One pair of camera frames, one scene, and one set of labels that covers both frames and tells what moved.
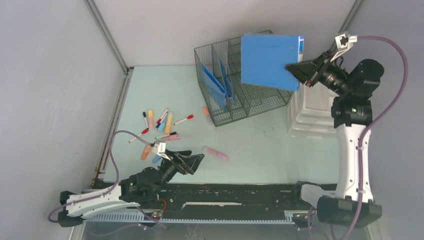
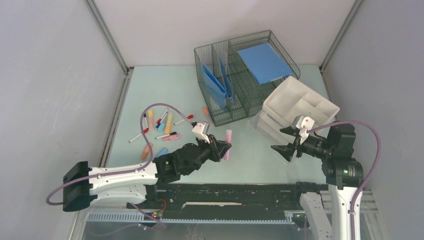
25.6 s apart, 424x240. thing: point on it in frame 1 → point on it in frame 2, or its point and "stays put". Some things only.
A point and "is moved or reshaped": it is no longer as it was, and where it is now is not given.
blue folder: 226,81 stays put
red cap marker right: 189,117 stays put
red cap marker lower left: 144,131 stays put
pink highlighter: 215,153 is moved or reshaped
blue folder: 217,91 stays put
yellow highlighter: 168,127 stays put
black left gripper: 182,160 → 217,148
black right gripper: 310,72 → 286,150
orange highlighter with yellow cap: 150,119 stays put
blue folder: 264,58 is moved or reshaped
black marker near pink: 162,136 stays put
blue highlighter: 161,126 stays put
